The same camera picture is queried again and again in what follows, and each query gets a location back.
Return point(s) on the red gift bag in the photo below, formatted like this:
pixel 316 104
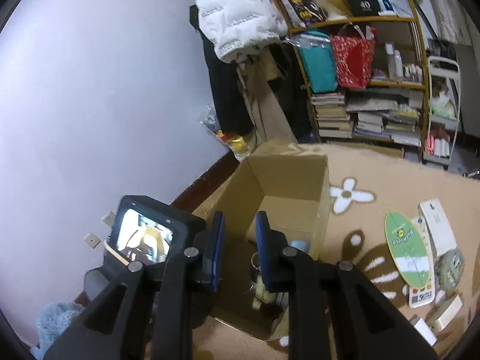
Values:
pixel 353 48

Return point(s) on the plastic bag with toys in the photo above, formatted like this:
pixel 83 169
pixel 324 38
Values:
pixel 233 141

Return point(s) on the white remote control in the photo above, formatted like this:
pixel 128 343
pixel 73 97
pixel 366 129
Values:
pixel 426 294

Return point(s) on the flat white rectangular device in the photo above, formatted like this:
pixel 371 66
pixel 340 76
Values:
pixel 441 232

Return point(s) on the black hanging coat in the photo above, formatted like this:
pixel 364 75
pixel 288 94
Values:
pixel 228 101

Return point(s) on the yellow wooden shelf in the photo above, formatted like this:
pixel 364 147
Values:
pixel 399 56

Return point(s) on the left stack of books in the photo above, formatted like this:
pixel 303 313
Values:
pixel 330 115

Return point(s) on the right stack of books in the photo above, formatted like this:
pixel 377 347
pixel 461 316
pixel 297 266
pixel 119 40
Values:
pixel 386 114

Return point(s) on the beige patterned rug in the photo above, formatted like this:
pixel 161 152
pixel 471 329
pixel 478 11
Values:
pixel 398 185

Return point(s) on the teal bag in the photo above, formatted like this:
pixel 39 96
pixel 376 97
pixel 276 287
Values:
pixel 316 52

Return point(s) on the wall socket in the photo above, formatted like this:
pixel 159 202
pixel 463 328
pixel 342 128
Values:
pixel 110 219
pixel 92 240

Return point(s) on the black keys bunch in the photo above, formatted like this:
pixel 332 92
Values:
pixel 269 304

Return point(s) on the lower wall socket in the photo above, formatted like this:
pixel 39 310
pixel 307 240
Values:
pixel 92 240

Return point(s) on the beige trench coat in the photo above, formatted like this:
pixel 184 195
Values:
pixel 265 111

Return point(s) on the stack of books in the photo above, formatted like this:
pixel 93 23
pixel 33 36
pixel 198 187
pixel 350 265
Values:
pixel 330 115
pixel 386 114

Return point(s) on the white puffer jacket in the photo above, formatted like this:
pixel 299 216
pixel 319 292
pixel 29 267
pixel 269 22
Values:
pixel 238 28

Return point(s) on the white square box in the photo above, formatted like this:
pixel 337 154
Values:
pixel 424 330

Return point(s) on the white metal cart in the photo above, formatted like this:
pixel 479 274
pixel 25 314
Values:
pixel 444 111

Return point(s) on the cardboard box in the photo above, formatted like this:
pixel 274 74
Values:
pixel 293 190

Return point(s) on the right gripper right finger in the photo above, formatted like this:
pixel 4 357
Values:
pixel 334 311

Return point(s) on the cream small box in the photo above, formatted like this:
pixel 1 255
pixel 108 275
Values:
pixel 440 318

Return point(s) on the upper wall socket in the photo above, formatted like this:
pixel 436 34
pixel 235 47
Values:
pixel 110 219

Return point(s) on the teal cartoon earbud case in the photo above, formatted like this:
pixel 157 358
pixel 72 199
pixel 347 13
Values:
pixel 449 270

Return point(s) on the black paper bag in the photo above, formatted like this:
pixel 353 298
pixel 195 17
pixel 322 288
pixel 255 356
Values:
pixel 363 8

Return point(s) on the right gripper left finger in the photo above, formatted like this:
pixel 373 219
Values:
pixel 150 308

